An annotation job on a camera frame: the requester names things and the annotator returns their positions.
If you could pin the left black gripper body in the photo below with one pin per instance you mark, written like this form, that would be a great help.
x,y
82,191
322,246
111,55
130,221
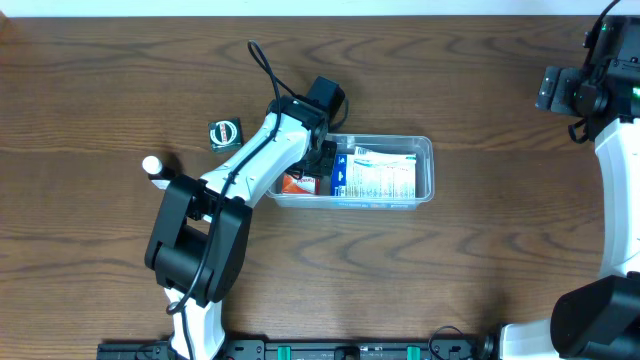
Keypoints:
x,y
321,161

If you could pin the blue cooling patch box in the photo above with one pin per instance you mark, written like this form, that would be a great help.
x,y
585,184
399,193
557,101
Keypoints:
x,y
356,181

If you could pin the red Panadol ActiFast box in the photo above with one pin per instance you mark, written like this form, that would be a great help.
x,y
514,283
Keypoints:
x,y
301,186

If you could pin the white Panadol tube box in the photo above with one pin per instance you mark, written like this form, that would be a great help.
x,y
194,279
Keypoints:
x,y
367,157

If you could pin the green Zam-Buk box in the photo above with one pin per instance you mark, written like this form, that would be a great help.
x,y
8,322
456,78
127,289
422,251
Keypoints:
x,y
225,135

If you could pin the dark brown medicine bottle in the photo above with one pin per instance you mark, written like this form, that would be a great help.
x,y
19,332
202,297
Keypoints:
x,y
159,174

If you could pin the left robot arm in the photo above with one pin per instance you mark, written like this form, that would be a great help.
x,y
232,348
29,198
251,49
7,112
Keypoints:
x,y
199,239

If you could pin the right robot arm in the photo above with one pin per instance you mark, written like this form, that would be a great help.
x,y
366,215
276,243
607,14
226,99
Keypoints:
x,y
599,320

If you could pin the clear plastic container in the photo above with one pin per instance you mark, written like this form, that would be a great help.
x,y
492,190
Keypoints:
x,y
390,144

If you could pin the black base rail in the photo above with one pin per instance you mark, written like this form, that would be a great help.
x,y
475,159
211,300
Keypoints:
x,y
222,347

